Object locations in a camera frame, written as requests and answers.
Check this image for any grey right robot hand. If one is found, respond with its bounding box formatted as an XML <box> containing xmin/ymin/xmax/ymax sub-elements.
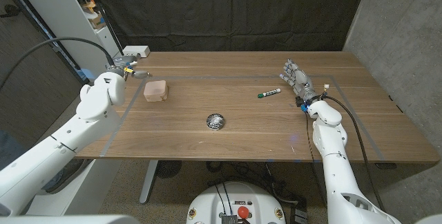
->
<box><xmin>278</xmin><ymin>58</ymin><xmax>320</xmax><ymax>106</ymax></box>

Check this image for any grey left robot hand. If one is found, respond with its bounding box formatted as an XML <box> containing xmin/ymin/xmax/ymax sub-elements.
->
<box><xmin>106</xmin><ymin>53</ymin><xmax>153</xmax><ymax>82</ymax></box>

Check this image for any white marker with green cap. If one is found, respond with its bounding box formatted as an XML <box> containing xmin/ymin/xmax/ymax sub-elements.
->
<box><xmin>257</xmin><ymin>88</ymin><xmax>282</xmax><ymax>99</ymax></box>

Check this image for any small cardboard box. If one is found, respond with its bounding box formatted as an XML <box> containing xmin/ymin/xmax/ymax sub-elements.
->
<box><xmin>90</xmin><ymin>12</ymin><xmax>107</xmax><ymax>30</ymax></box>

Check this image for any round silver glitter compact mirror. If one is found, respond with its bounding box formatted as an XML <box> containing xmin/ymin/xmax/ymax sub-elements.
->
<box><xmin>206</xmin><ymin>113</ymin><xmax>226</xmax><ymax>131</ymax></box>

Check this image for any white power strip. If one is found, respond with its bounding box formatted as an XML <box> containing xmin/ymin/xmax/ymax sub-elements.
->
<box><xmin>122</xmin><ymin>45</ymin><xmax>151</xmax><ymax>59</ymax></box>

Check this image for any light blue floor item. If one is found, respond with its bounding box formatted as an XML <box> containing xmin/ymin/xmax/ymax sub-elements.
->
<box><xmin>79</xmin><ymin>67</ymin><xmax>97</xmax><ymax>82</ymax></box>

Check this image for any black backdrop stand pole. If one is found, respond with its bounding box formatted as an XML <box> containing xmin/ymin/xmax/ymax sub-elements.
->
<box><xmin>81</xmin><ymin>0</ymin><xmax>125</xmax><ymax>57</ymax></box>

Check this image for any white shelf cabinet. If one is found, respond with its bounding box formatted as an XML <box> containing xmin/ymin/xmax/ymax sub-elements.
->
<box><xmin>10</xmin><ymin>0</ymin><xmax>124</xmax><ymax>83</ymax></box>

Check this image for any black backdrop curtain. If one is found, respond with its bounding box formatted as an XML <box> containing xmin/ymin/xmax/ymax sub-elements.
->
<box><xmin>86</xmin><ymin>0</ymin><xmax>370</xmax><ymax>53</ymax></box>

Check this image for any round black floor fan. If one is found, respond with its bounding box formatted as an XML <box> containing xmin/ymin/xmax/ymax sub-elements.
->
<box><xmin>155</xmin><ymin>160</ymin><xmax>183</xmax><ymax>179</ymax></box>

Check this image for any white robot torso base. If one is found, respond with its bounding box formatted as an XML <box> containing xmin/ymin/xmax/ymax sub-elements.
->
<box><xmin>186</xmin><ymin>181</ymin><xmax>287</xmax><ymax>224</ymax></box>

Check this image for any person's leg in jeans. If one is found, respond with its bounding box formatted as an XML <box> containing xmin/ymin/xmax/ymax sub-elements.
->
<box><xmin>0</xmin><ymin>129</ymin><xmax>21</xmax><ymax>169</ymax></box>

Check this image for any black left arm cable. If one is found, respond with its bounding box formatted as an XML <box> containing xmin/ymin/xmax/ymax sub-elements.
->
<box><xmin>0</xmin><ymin>37</ymin><xmax>115</xmax><ymax>90</ymax></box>

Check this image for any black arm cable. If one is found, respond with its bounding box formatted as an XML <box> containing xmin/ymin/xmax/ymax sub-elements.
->
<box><xmin>323</xmin><ymin>94</ymin><xmax>386</xmax><ymax>213</ymax></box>
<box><xmin>0</xmin><ymin>37</ymin><xmax>115</xmax><ymax>90</ymax></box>

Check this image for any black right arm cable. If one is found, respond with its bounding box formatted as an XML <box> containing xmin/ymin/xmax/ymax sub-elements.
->
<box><xmin>323</xmin><ymin>94</ymin><xmax>386</xmax><ymax>213</ymax></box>

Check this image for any black door handle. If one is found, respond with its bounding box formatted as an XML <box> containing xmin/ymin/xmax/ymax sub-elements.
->
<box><xmin>0</xmin><ymin>4</ymin><xmax>21</xmax><ymax>18</ymax></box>

